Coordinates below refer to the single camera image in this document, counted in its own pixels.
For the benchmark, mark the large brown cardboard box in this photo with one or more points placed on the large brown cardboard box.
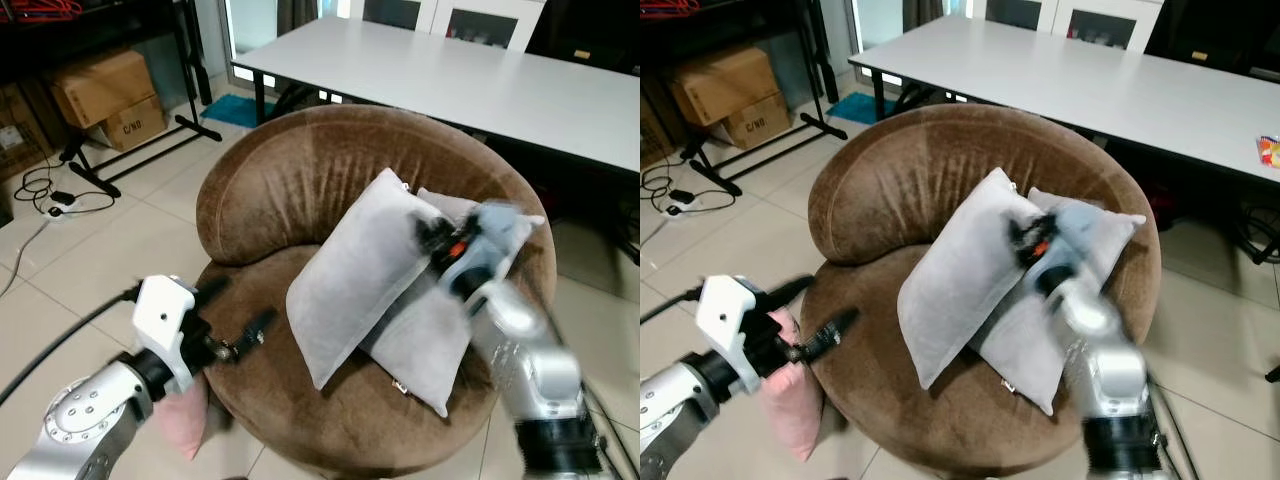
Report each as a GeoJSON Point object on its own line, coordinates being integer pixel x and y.
{"type": "Point", "coordinates": [725, 85]}
{"type": "Point", "coordinates": [100, 85]}

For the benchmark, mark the white power strip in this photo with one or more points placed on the white power strip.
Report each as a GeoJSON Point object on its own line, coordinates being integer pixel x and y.
{"type": "Point", "coordinates": [682, 198]}
{"type": "Point", "coordinates": [62, 200]}

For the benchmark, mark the colourful snack packet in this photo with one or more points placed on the colourful snack packet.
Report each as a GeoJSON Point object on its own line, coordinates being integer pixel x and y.
{"type": "Point", "coordinates": [1270, 150]}

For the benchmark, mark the white glass door cabinet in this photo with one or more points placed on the white glass door cabinet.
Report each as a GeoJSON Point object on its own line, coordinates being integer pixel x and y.
{"type": "Point", "coordinates": [1100, 27]}
{"type": "Point", "coordinates": [480, 25]}

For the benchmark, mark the red clothes hangers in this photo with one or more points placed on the red clothes hangers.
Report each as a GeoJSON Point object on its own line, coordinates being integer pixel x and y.
{"type": "Point", "coordinates": [665, 8]}
{"type": "Point", "coordinates": [35, 8]}

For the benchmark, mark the white long table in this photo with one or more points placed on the white long table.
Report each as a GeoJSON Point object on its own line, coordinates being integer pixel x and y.
{"type": "Point", "coordinates": [1080, 85]}
{"type": "Point", "coordinates": [480, 85]}

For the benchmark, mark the teal floor mat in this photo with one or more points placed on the teal floor mat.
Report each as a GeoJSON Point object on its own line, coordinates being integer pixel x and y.
{"type": "Point", "coordinates": [855, 108]}
{"type": "Point", "coordinates": [235, 110]}

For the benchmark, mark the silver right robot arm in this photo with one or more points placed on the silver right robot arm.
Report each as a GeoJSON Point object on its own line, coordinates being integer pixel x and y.
{"type": "Point", "coordinates": [540, 380]}
{"type": "Point", "coordinates": [1115, 390]}

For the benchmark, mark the pink pillow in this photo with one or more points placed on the pink pillow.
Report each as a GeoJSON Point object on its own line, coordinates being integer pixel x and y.
{"type": "Point", "coordinates": [185, 420]}
{"type": "Point", "coordinates": [795, 405]}

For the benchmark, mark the brown round velvet sofa chair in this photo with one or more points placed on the brown round velvet sofa chair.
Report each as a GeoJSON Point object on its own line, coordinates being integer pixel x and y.
{"type": "Point", "coordinates": [910, 185]}
{"type": "Point", "coordinates": [300, 190]}

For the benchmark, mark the grey rectangular pillow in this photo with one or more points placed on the grey rectangular pillow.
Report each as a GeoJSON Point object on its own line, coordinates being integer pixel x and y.
{"type": "Point", "coordinates": [425, 350]}
{"type": "Point", "coordinates": [1025, 360]}
{"type": "Point", "coordinates": [960, 280]}
{"type": "Point", "coordinates": [350, 280]}

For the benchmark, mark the small printed cardboard box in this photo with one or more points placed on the small printed cardboard box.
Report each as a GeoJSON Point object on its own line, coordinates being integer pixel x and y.
{"type": "Point", "coordinates": [135, 125]}
{"type": "Point", "coordinates": [760, 125]}

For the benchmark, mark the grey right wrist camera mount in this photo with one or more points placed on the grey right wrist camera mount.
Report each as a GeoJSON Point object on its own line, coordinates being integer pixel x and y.
{"type": "Point", "coordinates": [485, 245]}
{"type": "Point", "coordinates": [1080, 250]}

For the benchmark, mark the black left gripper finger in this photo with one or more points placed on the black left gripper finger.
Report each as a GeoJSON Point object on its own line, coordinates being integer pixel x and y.
{"type": "Point", "coordinates": [830, 335]}
{"type": "Point", "coordinates": [792, 290]}
{"type": "Point", "coordinates": [258, 330]}
{"type": "Point", "coordinates": [213, 290]}

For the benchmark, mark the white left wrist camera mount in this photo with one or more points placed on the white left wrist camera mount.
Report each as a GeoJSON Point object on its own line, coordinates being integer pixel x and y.
{"type": "Point", "coordinates": [160, 320]}
{"type": "Point", "coordinates": [725, 320]}

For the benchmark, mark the flat brown cardboard box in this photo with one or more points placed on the flat brown cardboard box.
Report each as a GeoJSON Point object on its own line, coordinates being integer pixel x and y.
{"type": "Point", "coordinates": [652, 130]}
{"type": "Point", "coordinates": [20, 135]}

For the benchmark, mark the black metal rack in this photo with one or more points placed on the black metal rack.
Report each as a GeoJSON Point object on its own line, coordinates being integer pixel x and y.
{"type": "Point", "coordinates": [812, 70]}
{"type": "Point", "coordinates": [190, 70]}

